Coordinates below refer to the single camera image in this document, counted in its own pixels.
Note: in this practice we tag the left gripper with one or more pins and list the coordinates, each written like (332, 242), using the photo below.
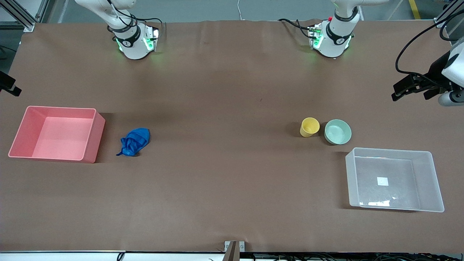
(436, 73)

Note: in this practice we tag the light green bowl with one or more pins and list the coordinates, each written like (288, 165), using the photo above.
(338, 131)

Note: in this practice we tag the yellow cup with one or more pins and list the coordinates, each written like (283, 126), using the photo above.
(310, 127)

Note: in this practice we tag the blue cloth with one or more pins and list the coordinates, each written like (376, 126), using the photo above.
(135, 142)

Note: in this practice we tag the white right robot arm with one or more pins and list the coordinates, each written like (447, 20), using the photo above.
(132, 47)

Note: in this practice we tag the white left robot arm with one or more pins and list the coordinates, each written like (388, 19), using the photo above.
(335, 40)

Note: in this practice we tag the pink plastic bin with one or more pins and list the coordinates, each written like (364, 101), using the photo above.
(58, 134)

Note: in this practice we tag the clear plastic bin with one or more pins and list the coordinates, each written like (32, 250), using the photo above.
(395, 181)

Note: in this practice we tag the white label sticker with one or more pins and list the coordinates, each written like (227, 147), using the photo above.
(382, 181)

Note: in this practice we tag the brown table cover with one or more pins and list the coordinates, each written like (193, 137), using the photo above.
(232, 156)

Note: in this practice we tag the aluminium frame post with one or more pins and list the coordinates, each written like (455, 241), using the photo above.
(449, 12)
(21, 16)

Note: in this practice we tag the metal bracket with brown bar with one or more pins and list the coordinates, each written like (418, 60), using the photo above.
(232, 250)

